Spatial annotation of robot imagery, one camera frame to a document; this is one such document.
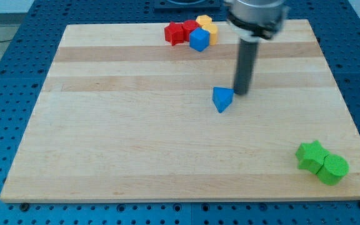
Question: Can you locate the blue triangle block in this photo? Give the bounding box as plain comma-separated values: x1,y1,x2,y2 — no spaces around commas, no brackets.
212,87,234,113

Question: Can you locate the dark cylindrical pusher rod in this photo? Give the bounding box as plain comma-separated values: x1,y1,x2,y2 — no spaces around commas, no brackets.
233,39,258,96

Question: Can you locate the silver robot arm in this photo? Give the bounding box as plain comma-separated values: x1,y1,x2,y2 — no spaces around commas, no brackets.
224,0,289,43

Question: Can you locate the blue cube block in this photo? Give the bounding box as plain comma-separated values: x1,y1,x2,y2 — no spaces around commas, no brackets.
189,27,210,52

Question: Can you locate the light wooden board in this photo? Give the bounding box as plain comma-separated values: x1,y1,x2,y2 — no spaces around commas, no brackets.
0,19,360,203

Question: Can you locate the red star block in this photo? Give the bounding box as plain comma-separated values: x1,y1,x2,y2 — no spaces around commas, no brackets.
164,22,184,46

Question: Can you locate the red cylinder block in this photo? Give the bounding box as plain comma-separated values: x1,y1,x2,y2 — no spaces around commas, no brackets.
182,20,200,42

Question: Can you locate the yellow rounded block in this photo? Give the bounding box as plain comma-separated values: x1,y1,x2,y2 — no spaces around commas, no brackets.
202,23,218,46

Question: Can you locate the yellow hexagon block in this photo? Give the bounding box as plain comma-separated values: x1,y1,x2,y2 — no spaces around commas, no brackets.
195,14,213,27

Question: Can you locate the green star block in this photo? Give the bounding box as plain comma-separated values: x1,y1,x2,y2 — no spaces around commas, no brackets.
295,140,330,174

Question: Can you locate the green cylinder block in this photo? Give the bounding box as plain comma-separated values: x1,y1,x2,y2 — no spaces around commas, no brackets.
316,154,349,186

